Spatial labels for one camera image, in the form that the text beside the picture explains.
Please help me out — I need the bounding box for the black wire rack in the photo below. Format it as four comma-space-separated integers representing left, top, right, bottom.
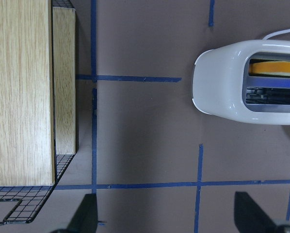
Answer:
0, 0, 79, 225

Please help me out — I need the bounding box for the white two-slot toaster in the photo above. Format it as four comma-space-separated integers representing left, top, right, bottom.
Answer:
192, 40, 290, 125

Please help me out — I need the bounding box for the bread slice in toaster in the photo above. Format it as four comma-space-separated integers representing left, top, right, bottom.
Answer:
248, 61, 290, 76

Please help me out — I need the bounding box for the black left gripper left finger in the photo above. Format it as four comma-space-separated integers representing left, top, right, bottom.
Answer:
52, 194, 98, 233

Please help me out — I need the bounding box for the white power cord with plug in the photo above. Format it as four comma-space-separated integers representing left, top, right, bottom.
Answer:
263, 25, 290, 41

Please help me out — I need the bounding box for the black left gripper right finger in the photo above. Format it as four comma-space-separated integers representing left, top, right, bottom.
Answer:
234, 191, 290, 233

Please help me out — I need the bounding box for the wooden shelf board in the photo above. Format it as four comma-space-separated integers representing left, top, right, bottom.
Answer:
0, 0, 77, 187

